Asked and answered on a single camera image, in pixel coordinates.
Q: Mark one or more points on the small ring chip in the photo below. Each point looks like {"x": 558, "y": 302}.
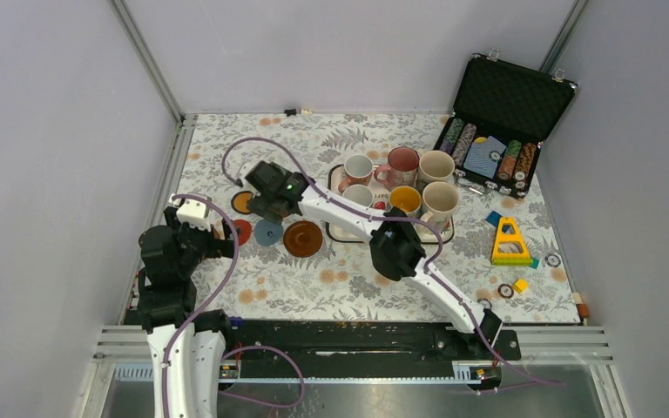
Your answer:
{"x": 506, "y": 291}

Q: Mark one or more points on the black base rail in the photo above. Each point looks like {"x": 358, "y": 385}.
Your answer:
{"x": 327, "y": 351}

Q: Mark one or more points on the brown wooden coaster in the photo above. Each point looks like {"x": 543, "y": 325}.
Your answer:
{"x": 303, "y": 239}

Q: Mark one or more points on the blue small block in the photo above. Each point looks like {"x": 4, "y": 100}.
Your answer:
{"x": 493, "y": 218}

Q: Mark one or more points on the blue floral mug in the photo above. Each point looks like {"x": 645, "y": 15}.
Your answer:
{"x": 360, "y": 195}

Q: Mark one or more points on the orange smiley coaster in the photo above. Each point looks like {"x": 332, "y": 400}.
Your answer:
{"x": 240, "y": 202}

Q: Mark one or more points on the yellow triangle toy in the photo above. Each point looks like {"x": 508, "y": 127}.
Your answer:
{"x": 509, "y": 248}

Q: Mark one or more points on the cream mug front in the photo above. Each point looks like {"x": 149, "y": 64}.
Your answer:
{"x": 439, "y": 201}

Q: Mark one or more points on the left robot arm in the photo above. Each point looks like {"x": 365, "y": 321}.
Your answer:
{"x": 173, "y": 317}

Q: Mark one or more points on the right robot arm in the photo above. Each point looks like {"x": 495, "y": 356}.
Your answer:
{"x": 395, "y": 247}

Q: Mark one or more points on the small yellow cube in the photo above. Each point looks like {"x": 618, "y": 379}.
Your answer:
{"x": 520, "y": 286}

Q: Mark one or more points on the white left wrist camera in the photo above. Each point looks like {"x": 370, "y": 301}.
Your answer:
{"x": 193, "y": 212}

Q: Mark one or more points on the pink small mug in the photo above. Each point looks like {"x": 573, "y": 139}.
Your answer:
{"x": 358, "y": 170}

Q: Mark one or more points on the black poker chip case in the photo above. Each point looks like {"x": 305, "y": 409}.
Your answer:
{"x": 514, "y": 104}

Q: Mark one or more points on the cream mug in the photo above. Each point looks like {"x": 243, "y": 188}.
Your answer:
{"x": 439, "y": 201}
{"x": 434, "y": 166}

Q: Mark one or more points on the grey blue coaster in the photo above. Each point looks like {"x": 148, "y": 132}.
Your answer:
{"x": 267, "y": 233}

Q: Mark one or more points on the cream mug rear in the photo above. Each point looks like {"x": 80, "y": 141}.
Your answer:
{"x": 434, "y": 166}

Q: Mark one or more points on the red apple coaster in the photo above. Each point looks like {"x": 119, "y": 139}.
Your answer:
{"x": 244, "y": 230}

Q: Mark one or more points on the blue card deck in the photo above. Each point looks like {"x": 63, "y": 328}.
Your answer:
{"x": 484, "y": 156}

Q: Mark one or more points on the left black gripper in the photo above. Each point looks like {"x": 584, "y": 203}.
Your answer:
{"x": 218, "y": 246}

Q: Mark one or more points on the pink large mug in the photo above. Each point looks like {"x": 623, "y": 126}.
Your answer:
{"x": 401, "y": 168}

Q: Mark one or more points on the yellow inside blue mug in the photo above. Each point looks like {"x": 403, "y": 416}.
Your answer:
{"x": 407, "y": 199}

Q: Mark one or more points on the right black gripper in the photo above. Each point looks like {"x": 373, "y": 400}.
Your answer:
{"x": 260, "y": 205}

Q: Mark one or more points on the floral tablecloth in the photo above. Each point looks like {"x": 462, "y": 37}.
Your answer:
{"x": 339, "y": 282}

